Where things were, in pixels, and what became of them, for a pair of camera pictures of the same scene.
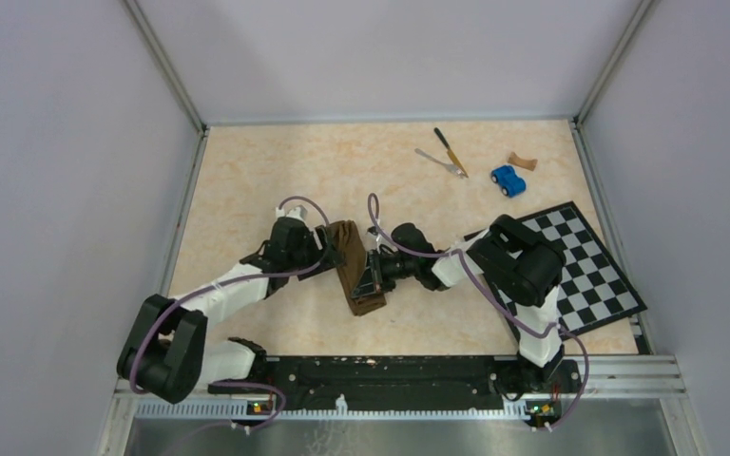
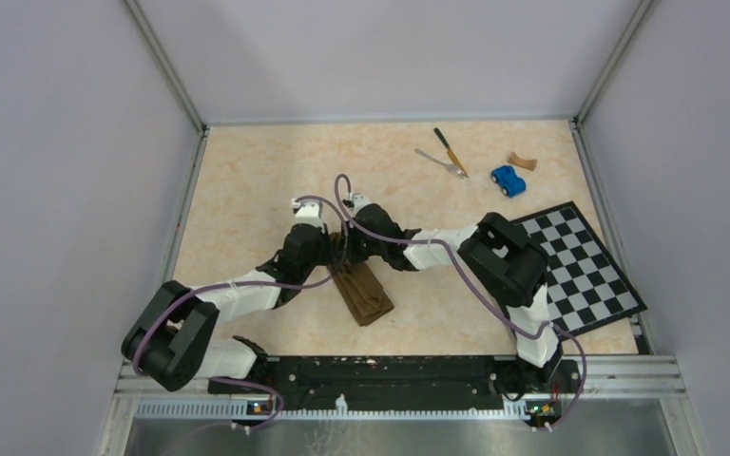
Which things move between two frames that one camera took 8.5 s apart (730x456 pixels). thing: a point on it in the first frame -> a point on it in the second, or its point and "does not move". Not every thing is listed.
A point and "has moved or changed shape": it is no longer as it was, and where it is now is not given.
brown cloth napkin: [348, 238] has moved or changed shape
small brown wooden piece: [522, 161] does not move
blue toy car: [510, 183] does not move
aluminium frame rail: [634, 376] does not move
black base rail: [414, 384] does not move
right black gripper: [374, 279] -> [353, 256]
